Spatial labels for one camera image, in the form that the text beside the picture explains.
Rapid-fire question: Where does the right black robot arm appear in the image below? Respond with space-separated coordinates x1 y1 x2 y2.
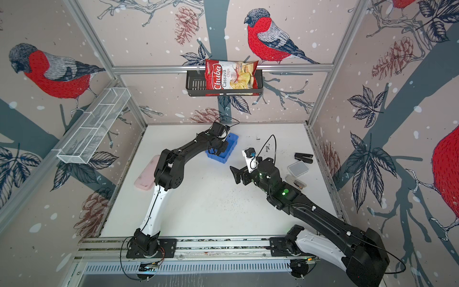
230 158 390 287

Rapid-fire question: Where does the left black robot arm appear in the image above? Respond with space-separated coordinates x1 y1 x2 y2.
130 122 230 257

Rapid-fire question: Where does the blue plastic bin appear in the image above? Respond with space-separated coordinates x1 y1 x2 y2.
205 133 239 164

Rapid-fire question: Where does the clear plastic box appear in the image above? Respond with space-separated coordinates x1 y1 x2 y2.
287 161 309 178

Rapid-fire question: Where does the small clear container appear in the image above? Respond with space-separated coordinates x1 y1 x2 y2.
285 175 307 190

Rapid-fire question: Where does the black stapler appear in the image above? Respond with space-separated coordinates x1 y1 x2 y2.
294 153 314 164

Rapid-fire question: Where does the red cassava chips bag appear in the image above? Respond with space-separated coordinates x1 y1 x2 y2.
204 59 260 96

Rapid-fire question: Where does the pink plastic case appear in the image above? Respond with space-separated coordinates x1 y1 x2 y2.
135 155 160 191

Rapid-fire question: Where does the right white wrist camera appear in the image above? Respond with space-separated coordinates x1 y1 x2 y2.
242 147 258 173

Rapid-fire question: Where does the black wall basket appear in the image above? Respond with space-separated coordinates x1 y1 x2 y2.
185 69 264 97

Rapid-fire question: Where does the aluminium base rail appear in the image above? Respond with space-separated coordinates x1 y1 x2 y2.
73 234 370 261

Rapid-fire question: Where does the white wire mesh shelf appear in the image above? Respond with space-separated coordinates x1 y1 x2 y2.
57 87 131 164

